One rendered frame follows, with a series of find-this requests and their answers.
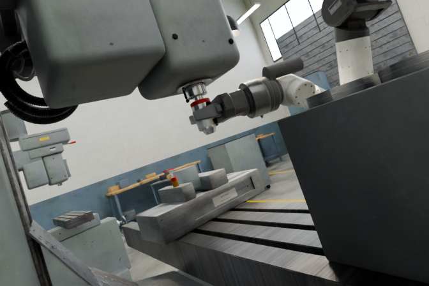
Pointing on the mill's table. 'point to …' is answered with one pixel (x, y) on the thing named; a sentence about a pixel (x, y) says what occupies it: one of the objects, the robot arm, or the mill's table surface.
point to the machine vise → (195, 206)
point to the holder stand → (368, 168)
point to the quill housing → (186, 28)
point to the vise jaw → (212, 179)
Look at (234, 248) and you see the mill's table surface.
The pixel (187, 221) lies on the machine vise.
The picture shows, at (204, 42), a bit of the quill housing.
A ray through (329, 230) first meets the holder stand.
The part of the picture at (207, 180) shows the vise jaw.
